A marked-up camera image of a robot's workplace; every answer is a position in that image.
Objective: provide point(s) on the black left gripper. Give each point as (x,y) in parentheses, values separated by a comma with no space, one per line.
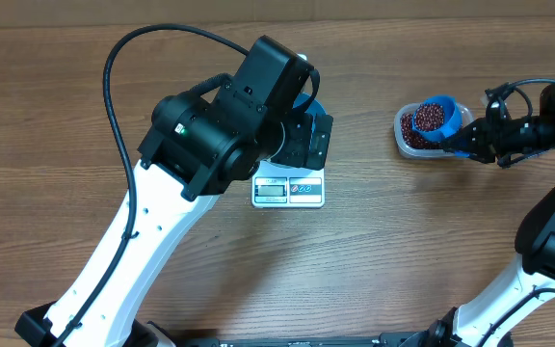
(301,128)

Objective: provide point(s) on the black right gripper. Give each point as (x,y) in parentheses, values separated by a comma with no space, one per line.
(488,143)

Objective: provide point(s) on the blue measuring scoop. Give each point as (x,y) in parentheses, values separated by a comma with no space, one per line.
(436,119)

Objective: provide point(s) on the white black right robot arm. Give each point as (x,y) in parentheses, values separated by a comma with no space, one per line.
(528,281)

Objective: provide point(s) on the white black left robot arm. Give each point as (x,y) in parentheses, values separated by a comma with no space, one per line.
(255,125)

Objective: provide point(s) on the teal plastic bowl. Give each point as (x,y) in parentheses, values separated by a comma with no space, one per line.
(315,108)

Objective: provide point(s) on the white digital kitchen scale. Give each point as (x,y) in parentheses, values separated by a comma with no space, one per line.
(276,186)

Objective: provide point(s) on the red adzuki beans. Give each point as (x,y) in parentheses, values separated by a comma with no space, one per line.
(412,138)

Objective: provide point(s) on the clear plastic container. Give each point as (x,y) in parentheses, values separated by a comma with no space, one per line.
(406,150)

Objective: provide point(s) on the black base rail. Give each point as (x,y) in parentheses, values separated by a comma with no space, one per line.
(383,340)

